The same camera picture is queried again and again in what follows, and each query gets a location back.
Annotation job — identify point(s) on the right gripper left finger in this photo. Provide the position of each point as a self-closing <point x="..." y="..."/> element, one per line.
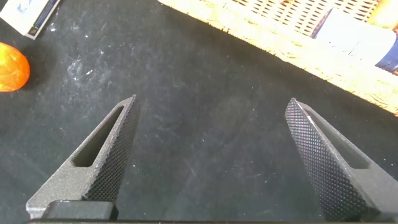
<point x="93" y="174"/>

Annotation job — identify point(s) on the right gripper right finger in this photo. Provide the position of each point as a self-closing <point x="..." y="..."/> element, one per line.
<point x="339" y="180"/>

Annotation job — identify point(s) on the orange tangerine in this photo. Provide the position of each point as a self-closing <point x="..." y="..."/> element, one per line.
<point x="12" y="67"/>

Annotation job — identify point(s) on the white playing card box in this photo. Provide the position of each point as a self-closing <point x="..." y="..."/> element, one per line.
<point x="25" y="15"/>

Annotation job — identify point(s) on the wicker basket holding food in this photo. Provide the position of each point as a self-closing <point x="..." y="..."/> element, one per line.
<point x="280" y="34"/>

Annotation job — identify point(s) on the black table cloth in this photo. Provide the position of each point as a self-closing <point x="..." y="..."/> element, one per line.
<point x="199" y="124"/>

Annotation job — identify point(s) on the small dark blue bottle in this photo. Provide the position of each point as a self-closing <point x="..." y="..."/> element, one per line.
<point x="354" y="40"/>

